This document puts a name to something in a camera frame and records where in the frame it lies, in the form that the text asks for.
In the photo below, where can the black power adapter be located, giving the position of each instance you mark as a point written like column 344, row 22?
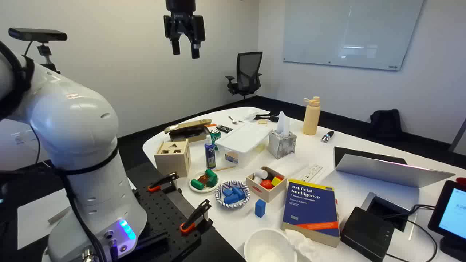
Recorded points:
column 388, row 212

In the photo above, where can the blue bowl with blue blocks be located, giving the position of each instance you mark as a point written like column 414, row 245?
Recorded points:
column 232, row 196

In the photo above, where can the black tablet screen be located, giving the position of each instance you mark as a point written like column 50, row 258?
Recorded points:
column 452, row 213

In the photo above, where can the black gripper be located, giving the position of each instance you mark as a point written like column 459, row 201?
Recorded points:
column 184, row 22

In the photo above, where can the silver laptop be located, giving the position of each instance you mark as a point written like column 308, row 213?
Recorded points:
column 388, row 169

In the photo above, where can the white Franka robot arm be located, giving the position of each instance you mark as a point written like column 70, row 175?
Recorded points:
column 73, row 126

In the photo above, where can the wooden brush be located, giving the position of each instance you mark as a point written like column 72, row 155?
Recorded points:
column 187, row 129

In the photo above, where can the beige water bottle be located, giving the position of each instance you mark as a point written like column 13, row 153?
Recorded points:
column 311, row 117

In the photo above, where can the white plastic storage box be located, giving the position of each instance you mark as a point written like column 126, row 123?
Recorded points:
column 242, row 140

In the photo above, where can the black phone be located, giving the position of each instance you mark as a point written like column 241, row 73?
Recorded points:
column 223, row 129

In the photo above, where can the black perforated mounting board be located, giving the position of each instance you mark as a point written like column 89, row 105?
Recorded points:
column 162, row 213

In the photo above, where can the wooden shape sorter box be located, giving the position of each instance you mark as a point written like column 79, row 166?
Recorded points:
column 172, row 156

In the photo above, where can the white plate with green toys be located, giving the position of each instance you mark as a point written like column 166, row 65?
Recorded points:
column 204, row 182

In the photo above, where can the glass whiteboard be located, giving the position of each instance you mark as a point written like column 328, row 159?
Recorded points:
column 350, row 31

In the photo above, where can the black orange clamp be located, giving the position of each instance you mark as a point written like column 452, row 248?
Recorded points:
column 162, row 182
column 195, row 217

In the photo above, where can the wooden tray with toy food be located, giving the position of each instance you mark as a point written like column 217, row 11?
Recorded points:
column 265, row 184

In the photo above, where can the blue bottle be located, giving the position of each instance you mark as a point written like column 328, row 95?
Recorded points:
column 210, row 155

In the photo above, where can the black camera on stand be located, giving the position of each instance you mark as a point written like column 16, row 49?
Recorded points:
column 38, row 35

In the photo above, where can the blue and yellow book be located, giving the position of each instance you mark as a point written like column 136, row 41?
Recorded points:
column 311, row 212

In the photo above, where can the grey tissue box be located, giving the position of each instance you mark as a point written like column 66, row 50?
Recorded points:
column 281, row 143

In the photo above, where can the dark marker pen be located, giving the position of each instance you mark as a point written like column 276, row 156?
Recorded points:
column 327, row 136

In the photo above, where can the white remote control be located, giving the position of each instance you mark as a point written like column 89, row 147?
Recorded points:
column 313, row 174

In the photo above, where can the white crumpled tissue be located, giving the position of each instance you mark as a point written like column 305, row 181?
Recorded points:
column 300, row 245

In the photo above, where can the black mesh office chair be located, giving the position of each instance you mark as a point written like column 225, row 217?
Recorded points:
column 248, row 73

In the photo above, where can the black stapler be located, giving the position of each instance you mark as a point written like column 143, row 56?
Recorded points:
column 265, row 117

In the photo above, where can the black box with buttons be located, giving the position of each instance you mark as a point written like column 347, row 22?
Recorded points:
column 366, row 233

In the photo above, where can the white bowl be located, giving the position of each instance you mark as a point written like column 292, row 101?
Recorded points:
column 270, row 246

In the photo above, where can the black backpack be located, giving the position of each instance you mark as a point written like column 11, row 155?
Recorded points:
column 386, row 126

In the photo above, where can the small blue block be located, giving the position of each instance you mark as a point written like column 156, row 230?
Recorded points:
column 260, row 209

